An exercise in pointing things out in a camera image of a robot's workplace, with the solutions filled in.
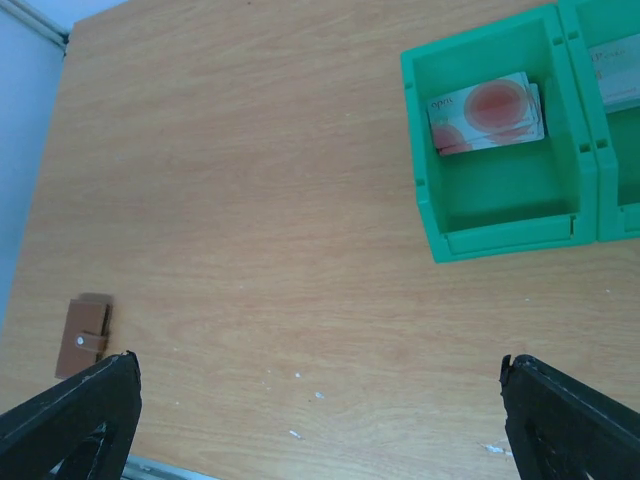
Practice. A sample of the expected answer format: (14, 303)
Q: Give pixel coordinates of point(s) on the green bin with red cards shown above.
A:
(507, 199)

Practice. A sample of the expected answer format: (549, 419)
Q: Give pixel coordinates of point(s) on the red circle card stack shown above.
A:
(501, 112)

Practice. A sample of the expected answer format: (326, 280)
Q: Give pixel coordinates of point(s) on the brown leather card holder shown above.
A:
(85, 335)

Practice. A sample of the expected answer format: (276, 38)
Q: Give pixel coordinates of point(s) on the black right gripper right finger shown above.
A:
(560, 428)

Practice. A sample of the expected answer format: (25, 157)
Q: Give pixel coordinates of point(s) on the green bin with VIP cards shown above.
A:
(614, 136)

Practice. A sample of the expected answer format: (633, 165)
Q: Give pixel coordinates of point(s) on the white VIP card stack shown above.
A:
(616, 66)

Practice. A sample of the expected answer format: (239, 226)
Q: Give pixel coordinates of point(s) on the aluminium frame corner post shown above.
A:
(37, 21)

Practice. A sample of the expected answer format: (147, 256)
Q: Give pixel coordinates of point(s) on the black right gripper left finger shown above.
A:
(81, 428)

